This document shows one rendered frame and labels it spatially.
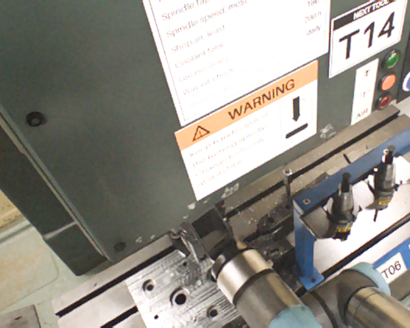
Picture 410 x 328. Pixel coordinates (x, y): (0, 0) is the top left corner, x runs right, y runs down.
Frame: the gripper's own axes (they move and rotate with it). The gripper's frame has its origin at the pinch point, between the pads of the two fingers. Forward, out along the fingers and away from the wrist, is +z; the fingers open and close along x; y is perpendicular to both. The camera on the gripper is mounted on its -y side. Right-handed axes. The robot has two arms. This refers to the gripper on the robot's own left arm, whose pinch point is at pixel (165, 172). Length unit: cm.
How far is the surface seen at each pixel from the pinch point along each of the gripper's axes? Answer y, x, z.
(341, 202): 14.8, 25.5, -16.8
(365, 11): -33.6, 18.0, -23.0
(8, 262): 84, -50, 71
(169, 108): -33.2, -2.8, -21.2
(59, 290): 80, -37, 45
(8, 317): 76, -54, 45
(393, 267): 47, 38, -25
